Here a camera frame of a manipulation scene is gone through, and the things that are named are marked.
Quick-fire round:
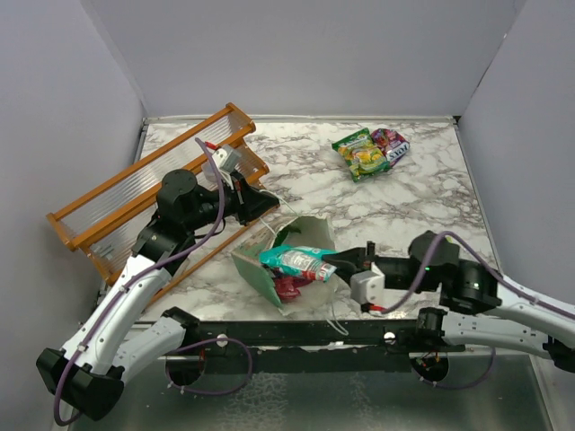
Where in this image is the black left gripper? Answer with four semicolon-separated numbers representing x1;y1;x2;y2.
185;169;280;233

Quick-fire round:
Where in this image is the teal snack packet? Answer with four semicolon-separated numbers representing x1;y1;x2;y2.
259;245;336;282

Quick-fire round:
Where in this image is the green paper gift bag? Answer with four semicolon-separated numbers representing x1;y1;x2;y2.
232;211;349;335

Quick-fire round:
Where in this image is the green snack packet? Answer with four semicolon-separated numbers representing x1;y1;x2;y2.
332;128;391;182

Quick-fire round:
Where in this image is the pink purple snack packet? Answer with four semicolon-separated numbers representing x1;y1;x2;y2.
371;128;411;167

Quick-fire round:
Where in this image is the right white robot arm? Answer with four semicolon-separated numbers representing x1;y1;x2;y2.
322;231;574;373

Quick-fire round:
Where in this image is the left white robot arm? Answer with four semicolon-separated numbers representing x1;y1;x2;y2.
36;169;279;426

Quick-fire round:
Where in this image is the orange wooden rack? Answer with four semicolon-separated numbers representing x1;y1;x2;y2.
46;102;269;286

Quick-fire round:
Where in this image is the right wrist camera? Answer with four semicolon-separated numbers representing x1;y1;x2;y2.
349;268;385;312

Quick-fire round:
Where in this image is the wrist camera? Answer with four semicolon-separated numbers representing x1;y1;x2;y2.
349;268;385;312
202;145;242;183

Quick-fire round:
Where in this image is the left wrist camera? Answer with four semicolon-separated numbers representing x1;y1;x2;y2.
202;145;242;183

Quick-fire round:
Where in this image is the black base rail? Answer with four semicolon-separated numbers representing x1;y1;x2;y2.
162;307;458;374

